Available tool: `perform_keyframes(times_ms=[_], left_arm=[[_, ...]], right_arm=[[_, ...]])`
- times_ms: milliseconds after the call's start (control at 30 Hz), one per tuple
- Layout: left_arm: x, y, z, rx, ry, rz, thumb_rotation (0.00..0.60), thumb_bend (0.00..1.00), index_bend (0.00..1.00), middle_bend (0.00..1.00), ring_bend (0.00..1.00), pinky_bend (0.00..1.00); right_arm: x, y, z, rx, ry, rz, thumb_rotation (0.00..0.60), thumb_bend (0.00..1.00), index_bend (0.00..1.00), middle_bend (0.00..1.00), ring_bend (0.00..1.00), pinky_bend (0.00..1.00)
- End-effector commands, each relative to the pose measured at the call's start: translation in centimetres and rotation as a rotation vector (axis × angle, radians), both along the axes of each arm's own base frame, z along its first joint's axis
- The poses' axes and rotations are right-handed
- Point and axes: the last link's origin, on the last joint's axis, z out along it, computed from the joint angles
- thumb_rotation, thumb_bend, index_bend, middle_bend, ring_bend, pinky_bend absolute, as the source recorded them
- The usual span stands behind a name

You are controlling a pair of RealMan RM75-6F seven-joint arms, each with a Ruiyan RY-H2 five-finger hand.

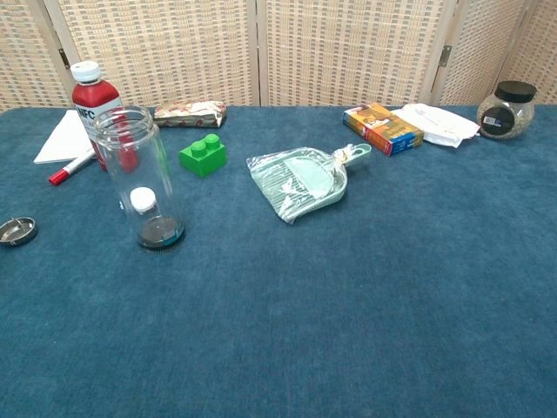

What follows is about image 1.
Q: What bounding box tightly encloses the green dustpan in plastic bag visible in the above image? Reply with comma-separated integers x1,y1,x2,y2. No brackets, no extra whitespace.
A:
245,142,373,226

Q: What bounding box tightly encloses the green toy building brick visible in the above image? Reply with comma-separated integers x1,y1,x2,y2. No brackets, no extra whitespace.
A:
178,133,228,179

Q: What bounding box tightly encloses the blue carpet table cover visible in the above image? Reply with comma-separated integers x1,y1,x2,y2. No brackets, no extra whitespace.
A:
0,104,557,418

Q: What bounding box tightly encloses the red patterned snack pack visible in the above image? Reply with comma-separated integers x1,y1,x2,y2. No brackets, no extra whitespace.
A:
152,99,229,129

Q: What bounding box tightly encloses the orange printed carton box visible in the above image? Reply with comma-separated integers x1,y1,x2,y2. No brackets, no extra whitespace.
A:
342,102,426,157

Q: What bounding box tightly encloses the small white cap piece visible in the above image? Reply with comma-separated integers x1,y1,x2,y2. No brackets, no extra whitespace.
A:
129,186,157,215

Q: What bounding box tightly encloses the white wet wipes pack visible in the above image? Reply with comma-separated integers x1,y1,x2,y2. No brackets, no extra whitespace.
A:
390,103,482,150

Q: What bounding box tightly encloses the woven bamboo folding screen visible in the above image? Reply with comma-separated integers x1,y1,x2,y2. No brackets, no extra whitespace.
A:
0,0,557,112

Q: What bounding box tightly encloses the red juice bottle white cap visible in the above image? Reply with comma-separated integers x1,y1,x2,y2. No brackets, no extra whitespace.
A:
70,60,125,173

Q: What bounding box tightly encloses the red white marker pen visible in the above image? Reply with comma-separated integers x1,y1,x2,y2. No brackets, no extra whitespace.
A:
48,149,97,186

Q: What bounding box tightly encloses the white paper notepad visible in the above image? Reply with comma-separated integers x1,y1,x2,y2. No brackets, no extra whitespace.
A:
33,109,97,165

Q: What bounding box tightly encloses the round glass jar black lid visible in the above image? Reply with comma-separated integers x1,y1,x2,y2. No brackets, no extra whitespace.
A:
476,80,539,141

